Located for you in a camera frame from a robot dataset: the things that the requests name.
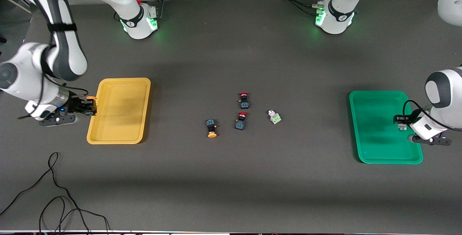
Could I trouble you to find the green plastic tray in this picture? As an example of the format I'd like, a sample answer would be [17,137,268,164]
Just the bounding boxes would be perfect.
[349,91,423,165]

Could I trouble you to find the orange cap push button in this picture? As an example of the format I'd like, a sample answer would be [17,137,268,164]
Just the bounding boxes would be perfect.
[205,119,218,138]
[85,96,98,116]

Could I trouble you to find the red cap push button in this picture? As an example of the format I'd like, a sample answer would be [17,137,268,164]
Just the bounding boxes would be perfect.
[238,91,251,109]
[235,112,248,131]

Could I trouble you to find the thin black loose cable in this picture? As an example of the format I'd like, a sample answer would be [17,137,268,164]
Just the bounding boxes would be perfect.
[0,152,110,234]

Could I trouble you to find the yellow plastic tray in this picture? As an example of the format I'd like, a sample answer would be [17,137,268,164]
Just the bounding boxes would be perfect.
[87,78,151,145]

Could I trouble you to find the dark gray table mat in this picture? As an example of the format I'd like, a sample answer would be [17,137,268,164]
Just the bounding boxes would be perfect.
[0,0,462,234]

